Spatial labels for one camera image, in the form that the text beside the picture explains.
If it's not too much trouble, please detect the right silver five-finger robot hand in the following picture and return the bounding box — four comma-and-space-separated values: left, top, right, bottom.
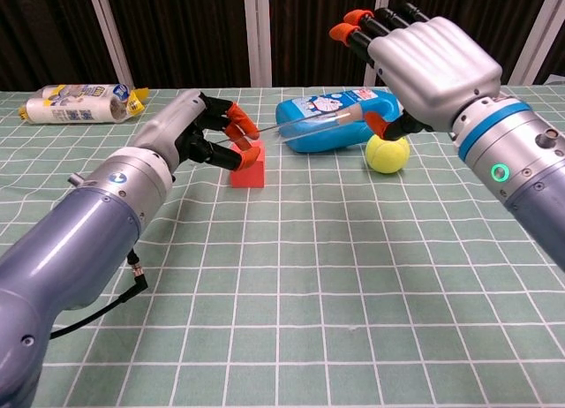
328, 2, 504, 144

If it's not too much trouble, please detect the green checked tablecloth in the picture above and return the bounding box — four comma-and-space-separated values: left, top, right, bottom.
0, 83, 565, 408

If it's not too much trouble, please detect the yellow tennis ball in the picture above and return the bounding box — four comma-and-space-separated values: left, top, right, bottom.
365, 133, 411, 175

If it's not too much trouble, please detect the red cube block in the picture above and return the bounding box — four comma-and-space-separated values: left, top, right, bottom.
229, 140, 267, 190

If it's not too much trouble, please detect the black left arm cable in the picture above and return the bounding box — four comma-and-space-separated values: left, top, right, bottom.
49, 247, 150, 342

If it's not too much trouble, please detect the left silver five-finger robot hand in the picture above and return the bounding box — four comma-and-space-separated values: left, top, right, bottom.
132, 88, 263, 173

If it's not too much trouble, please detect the pack of white bag rolls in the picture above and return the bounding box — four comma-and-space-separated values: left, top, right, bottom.
18, 83, 151, 125

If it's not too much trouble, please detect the blue detergent bottle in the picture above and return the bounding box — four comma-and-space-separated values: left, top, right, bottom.
275, 87, 405, 155

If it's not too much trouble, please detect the clear glass test tube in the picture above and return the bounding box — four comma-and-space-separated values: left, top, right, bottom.
215, 109, 361, 147

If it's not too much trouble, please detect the dark pleated curtain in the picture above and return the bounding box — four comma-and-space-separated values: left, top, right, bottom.
0, 0, 565, 93

